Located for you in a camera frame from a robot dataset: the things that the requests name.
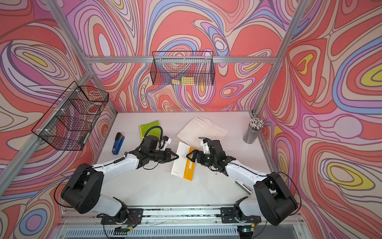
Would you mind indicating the clear cup of pencils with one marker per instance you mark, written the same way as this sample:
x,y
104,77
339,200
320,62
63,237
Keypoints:
x,y
254,128

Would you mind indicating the silver grey stapler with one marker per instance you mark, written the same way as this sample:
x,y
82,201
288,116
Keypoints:
x,y
243,186

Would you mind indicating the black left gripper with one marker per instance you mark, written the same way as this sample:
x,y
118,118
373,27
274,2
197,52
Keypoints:
x,y
167,158

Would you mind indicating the white yellow notebook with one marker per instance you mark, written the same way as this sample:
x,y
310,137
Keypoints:
x,y
183,167

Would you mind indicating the black wire basket wall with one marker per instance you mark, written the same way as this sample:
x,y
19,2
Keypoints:
x,y
70,120
169,65

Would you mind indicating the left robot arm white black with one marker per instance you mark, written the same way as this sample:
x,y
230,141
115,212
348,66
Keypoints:
x,y
83,190

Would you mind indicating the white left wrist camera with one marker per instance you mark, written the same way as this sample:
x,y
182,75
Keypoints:
x,y
165,141

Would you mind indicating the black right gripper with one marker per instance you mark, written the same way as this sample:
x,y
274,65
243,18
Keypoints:
x,y
195,152

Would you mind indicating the yellow sticky notes pad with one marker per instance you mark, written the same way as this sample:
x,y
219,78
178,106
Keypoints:
x,y
184,81

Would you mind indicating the white lined notebook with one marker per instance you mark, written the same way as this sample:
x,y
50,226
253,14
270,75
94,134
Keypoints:
x,y
201,127

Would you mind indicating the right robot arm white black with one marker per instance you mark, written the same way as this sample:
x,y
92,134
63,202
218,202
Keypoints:
x,y
269,195

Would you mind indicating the black wire basket left wall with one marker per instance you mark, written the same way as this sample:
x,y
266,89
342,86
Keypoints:
x,y
70,120

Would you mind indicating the black wire basket back wall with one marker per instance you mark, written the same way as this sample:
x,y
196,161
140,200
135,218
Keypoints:
x,y
169,65

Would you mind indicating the blue black stapler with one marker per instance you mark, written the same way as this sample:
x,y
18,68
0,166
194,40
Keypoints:
x,y
117,143

